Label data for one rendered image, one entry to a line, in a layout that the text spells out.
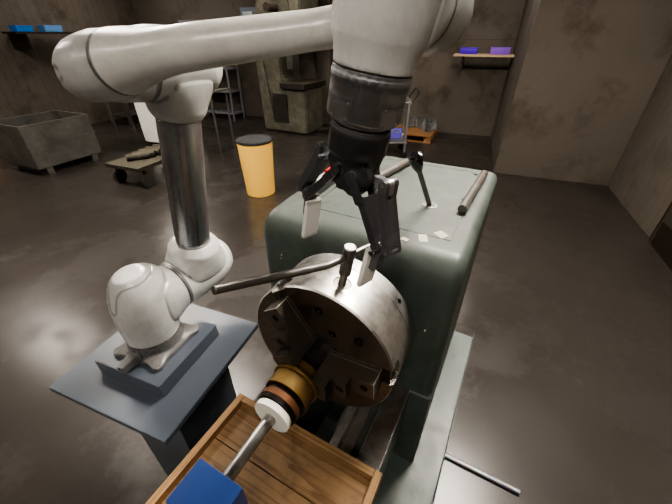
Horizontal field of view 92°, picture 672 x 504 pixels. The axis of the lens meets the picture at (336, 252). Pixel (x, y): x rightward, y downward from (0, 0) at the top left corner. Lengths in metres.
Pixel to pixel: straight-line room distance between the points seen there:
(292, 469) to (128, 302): 0.58
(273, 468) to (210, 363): 0.47
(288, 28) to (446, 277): 0.49
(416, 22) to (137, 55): 0.41
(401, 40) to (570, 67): 4.72
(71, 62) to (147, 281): 0.53
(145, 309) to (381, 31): 0.88
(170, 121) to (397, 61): 0.61
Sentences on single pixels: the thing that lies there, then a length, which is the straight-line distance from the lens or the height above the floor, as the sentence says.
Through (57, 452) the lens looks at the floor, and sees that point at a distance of 2.19.
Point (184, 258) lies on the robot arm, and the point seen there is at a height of 1.06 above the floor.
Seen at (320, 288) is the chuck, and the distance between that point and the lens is 0.58.
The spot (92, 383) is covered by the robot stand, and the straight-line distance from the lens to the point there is 1.27.
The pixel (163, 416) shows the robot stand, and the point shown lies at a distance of 1.09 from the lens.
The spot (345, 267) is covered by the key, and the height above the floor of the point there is 1.28.
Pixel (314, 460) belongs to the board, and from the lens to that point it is 0.79.
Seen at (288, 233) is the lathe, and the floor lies 1.22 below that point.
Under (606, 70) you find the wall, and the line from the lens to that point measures 5.13.
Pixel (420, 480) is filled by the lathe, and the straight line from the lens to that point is 1.17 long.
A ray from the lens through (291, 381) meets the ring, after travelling 0.60.
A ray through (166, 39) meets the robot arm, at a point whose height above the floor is 1.60.
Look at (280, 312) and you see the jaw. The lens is 0.61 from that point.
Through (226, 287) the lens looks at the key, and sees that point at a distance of 0.41.
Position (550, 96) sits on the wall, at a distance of 5.06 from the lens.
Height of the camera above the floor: 1.61
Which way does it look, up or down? 34 degrees down
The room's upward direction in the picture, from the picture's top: straight up
